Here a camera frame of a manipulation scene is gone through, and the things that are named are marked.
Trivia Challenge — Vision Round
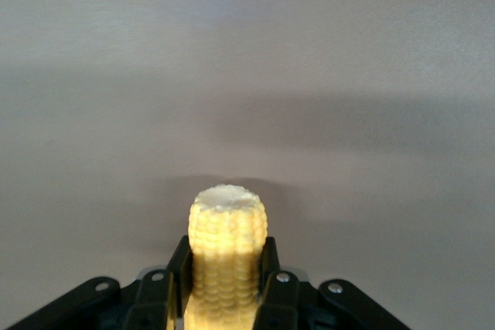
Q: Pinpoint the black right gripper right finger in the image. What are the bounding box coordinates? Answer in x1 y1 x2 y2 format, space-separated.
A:
251 235 411 330

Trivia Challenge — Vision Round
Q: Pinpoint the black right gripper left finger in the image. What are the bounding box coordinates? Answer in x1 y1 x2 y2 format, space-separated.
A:
6 234 195 330

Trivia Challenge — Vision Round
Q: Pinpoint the yellow corn cob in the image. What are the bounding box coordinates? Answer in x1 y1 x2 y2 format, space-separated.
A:
180 184 270 330

